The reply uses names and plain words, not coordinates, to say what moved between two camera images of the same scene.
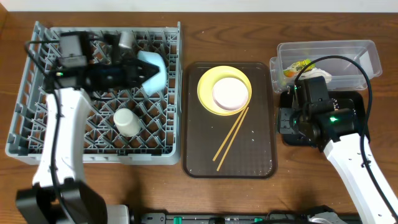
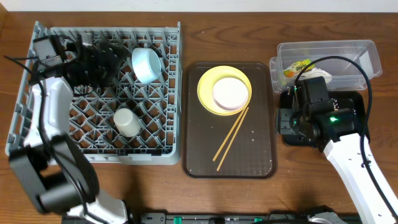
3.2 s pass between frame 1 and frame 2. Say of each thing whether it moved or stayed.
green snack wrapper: stayed
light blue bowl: moved
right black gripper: stayed
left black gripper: moved
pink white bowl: stayed
